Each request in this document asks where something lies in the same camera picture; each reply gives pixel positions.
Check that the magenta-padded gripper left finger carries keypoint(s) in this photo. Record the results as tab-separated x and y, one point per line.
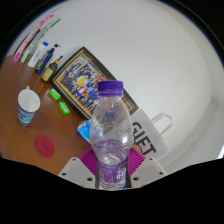
76	171

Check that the clear purple-capped water bottle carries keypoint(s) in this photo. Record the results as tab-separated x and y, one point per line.
111	133

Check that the tall pink box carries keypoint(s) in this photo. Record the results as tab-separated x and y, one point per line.
31	39

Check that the flat round red coaster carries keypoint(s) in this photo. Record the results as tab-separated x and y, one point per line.
44	146

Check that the dark blue pump bottle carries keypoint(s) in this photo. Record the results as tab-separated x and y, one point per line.
46	60

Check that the white blue-capped lotion bottle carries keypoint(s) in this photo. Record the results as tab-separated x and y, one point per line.
37	55

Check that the white printed paper bag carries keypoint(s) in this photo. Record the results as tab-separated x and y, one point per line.
148	136

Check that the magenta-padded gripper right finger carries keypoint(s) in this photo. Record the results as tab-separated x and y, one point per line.
148	170

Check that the amber yellow-labelled pump bottle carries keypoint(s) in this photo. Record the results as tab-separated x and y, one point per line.
50	70

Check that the blue tissue pack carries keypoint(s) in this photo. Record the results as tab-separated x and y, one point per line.
85	131

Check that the tall green and white box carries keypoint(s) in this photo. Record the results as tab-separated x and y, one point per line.
40	41

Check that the framed group photo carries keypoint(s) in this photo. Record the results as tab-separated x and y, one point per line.
80	80

